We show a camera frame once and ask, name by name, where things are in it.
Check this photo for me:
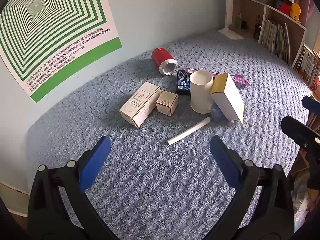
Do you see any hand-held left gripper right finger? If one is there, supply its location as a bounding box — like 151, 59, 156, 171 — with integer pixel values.
209, 135, 295, 240

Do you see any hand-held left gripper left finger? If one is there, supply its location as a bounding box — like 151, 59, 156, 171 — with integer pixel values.
27, 135, 118, 240

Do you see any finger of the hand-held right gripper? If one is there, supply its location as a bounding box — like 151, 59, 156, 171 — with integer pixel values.
280, 116, 320, 189
302, 96, 320, 117

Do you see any purple razor blister package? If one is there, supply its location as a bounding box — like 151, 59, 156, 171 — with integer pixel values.
184, 67, 253, 87

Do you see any dark blue box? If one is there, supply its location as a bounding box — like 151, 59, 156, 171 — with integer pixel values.
175, 70, 193, 96

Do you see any row of colourful books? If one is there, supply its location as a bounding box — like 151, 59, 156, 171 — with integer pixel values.
292, 44, 320, 88

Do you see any white paper stick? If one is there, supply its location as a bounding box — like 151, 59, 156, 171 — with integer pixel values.
167, 117, 211, 145

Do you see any white box with gold end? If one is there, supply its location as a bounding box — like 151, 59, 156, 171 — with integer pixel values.
210, 72, 245, 123

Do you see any blue knitted blanket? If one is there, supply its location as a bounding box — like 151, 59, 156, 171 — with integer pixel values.
26, 29, 313, 240

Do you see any tall cream carton box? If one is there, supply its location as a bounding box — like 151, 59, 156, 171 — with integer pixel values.
118, 81, 162, 128

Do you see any white paper cup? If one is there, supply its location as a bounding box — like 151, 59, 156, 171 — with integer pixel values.
189, 70, 215, 114

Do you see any row of pale books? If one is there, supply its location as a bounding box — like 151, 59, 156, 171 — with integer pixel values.
259, 19, 291, 66

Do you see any clear plastic bag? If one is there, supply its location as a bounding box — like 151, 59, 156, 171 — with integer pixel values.
293, 195, 312, 232

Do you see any small cream red-trimmed box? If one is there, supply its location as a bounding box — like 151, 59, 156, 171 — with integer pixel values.
155, 90, 178, 116

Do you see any red and yellow toy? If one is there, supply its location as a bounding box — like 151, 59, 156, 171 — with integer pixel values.
276, 1, 301, 21

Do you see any wooden bookshelf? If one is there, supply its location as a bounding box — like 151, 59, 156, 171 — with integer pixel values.
232, 0, 320, 90

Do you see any red drink can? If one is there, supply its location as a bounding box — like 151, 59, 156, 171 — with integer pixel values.
152, 47, 178, 76

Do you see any white lamp stand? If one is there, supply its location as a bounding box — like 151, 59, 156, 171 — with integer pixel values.
219, 0, 244, 40

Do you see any green striped wall poster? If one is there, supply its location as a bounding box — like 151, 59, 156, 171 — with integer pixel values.
0, 0, 123, 103

